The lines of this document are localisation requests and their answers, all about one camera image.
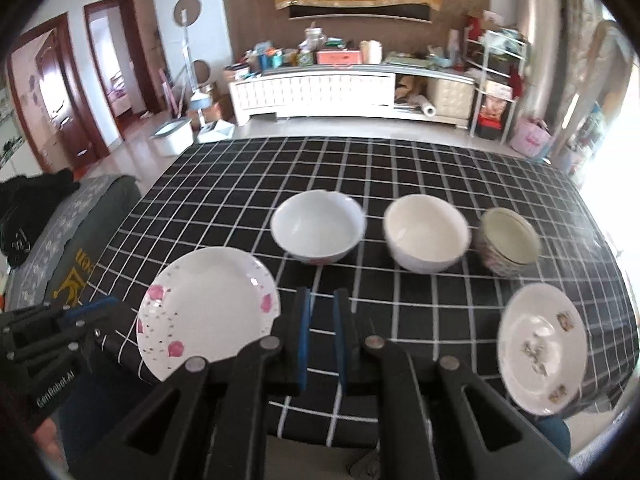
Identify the white plastic bin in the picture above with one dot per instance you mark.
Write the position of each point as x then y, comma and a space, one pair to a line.
172, 140

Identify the black cloth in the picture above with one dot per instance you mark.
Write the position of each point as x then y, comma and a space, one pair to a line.
30, 210

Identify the white mop pole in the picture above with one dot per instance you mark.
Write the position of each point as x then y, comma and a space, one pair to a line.
189, 60

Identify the pink box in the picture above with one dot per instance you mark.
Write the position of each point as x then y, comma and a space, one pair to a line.
338, 57

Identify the white mop bucket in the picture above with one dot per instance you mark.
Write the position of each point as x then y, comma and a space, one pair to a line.
216, 131

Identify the black white checked tablecloth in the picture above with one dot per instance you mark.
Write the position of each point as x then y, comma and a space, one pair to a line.
400, 170

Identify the paper towel roll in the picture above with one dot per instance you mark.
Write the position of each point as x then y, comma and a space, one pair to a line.
428, 109

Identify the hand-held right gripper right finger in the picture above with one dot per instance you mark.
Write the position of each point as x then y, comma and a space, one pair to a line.
342, 345

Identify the white bowl with pink print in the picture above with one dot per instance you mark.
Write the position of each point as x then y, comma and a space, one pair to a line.
317, 225

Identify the white television cabinet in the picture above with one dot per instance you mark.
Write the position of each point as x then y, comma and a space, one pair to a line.
320, 90

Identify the brown print white plate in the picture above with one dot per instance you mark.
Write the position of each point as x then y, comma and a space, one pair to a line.
540, 350

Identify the white shelf rack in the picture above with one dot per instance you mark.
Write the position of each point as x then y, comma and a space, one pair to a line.
495, 60

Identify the dark patterned bowl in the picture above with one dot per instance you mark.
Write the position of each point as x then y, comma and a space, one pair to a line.
510, 242

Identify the round brown wall decor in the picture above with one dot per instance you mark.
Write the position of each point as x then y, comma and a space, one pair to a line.
201, 71
187, 10

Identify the red-brown wooden door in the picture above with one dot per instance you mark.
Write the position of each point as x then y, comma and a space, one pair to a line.
75, 120
135, 60

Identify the cream woven storage box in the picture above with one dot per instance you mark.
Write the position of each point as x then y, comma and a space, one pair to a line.
450, 93

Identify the black television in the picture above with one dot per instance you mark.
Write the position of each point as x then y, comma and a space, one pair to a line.
360, 11

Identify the person's leg in blue jeans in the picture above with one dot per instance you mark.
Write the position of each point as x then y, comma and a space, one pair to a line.
555, 435

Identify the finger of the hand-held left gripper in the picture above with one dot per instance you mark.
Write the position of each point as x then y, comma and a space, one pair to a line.
75, 344
92, 310

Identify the pink floral white plate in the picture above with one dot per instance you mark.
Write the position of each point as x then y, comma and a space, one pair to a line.
205, 305

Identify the plain cream white bowl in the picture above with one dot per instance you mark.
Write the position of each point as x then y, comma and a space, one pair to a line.
425, 232

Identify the pink bag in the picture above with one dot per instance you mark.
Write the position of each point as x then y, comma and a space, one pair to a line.
531, 139

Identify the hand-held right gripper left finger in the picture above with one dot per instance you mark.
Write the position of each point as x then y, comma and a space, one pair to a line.
301, 345

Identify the grey patterned blanket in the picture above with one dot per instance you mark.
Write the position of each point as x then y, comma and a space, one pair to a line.
60, 240

